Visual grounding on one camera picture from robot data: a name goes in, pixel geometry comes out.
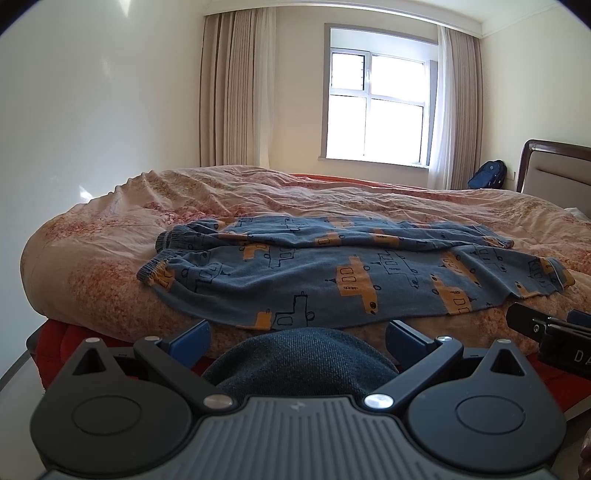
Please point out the pink floral duvet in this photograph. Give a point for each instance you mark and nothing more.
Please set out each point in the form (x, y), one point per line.
(138, 221)

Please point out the brown padded headboard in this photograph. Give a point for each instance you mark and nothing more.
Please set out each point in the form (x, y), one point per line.
(556, 172)

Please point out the beige right curtain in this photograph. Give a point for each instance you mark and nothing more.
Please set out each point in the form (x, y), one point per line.
(458, 122)

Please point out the beige curtain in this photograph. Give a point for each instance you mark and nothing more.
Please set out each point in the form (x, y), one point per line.
(236, 91)
(458, 122)

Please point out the white framed window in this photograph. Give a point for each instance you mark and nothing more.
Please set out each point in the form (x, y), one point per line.
(380, 96)

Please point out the person's hand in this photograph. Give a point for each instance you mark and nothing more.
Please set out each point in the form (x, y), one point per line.
(584, 469)

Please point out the beige left curtain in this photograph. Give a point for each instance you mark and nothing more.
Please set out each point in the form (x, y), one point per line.
(236, 91)

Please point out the blue patterned children's pants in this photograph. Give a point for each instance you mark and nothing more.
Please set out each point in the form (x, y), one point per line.
(281, 272)

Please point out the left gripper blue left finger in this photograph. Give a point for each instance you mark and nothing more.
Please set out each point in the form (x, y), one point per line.
(188, 345)

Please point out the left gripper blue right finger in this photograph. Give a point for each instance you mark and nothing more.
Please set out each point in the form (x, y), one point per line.
(407, 345)

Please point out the blue backpack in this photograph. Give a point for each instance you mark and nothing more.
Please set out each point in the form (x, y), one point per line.
(491, 175)

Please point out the white pillow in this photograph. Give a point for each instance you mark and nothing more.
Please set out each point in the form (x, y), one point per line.
(578, 214)

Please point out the dark blue knit cushion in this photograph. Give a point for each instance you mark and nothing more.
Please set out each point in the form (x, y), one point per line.
(304, 362)

